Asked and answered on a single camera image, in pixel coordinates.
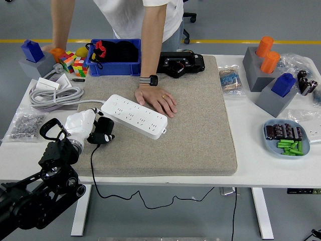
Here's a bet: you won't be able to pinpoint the person's right hand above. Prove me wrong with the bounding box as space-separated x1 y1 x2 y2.
41 43 67 53

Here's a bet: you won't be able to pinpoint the person's left hand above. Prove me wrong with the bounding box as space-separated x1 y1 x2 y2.
134 84 178 118

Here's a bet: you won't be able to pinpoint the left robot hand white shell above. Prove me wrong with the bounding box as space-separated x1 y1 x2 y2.
63 107 116 147

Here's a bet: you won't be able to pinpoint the black plug adapter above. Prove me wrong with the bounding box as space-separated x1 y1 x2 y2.
94 116 115 138

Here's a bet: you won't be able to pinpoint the white power strip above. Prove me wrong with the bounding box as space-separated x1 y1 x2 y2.
100 94 168 140

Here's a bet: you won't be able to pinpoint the thin black adapter cord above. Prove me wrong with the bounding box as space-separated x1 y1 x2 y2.
89 143 217 211

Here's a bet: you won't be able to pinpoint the black wrist watch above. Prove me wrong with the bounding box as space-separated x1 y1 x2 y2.
139 74 159 87

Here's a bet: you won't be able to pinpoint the blue house-shaped block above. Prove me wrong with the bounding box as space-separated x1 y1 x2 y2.
20 39 45 63
271 72 297 98

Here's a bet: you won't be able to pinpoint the colourful puzzle cube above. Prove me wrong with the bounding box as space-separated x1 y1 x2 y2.
58 51 77 74
72 56 90 77

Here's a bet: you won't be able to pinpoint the grey single-slot holder block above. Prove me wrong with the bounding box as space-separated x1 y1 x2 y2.
255 79 299 118
18 51 56 80

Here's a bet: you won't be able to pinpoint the yellow ball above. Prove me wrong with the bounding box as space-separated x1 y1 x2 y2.
75 46 89 58

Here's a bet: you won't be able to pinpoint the white card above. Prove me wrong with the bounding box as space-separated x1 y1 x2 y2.
55 73 73 89

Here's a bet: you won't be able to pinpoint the small white box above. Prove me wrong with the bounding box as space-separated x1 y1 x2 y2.
35 77 61 91

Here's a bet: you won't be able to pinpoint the black table height controller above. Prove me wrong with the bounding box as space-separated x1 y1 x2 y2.
287 188 321 195

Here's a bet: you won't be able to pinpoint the grey-brown mat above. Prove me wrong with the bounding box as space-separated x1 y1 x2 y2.
64 55 238 177

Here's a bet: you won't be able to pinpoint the black mechanical device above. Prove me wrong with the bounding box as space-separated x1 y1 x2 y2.
156 51 206 79

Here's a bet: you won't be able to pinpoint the black pouch red lining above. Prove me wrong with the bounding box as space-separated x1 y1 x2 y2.
85 39 118 70

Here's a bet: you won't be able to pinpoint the blue plastic bin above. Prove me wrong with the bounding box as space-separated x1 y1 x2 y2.
85 38 142 77

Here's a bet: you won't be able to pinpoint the black round pouch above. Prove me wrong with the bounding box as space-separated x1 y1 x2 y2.
114 40 139 63

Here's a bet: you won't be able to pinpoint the clear bag of screws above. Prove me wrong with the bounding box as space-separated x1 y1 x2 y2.
2 106 50 144

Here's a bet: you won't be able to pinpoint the white table leg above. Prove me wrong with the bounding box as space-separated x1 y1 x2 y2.
70 184 92 236
251 187 274 239

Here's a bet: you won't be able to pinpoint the black office chair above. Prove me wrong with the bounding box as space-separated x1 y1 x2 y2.
182 0 197 45

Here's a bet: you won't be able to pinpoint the clear bag of resistors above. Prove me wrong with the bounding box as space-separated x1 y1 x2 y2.
217 64 246 97

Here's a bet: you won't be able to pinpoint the person's torso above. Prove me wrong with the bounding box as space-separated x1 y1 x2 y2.
93 0 185 52

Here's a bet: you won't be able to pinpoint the light blue plate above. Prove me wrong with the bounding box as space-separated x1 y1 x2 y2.
262 118 311 159

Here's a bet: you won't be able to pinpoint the white socket panel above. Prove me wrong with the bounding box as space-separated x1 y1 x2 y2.
306 124 321 143

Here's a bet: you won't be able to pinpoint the grey double-slot holder block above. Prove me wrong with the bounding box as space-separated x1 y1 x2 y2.
242 46 281 92

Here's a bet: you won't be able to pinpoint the flat clear plastic bag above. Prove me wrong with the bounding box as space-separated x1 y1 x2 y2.
287 109 321 144

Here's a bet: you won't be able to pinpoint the orange cylinder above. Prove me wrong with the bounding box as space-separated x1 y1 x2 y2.
260 51 281 74
255 36 274 58

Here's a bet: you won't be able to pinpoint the clear bag blue parts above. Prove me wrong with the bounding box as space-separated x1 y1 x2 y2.
312 86 321 107

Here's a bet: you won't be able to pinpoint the crumpled clear plastic bag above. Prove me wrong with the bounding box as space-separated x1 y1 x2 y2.
277 52 318 76

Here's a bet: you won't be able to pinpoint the grey wall plug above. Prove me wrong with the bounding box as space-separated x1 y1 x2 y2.
53 62 65 75

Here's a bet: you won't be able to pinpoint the grey power strip cable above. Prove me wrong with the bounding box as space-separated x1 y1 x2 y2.
29 69 106 111

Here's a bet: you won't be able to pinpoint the black hanging cable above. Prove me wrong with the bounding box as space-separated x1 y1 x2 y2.
230 187 238 241

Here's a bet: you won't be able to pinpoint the grey metal bracket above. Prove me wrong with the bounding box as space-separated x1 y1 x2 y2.
220 187 240 196

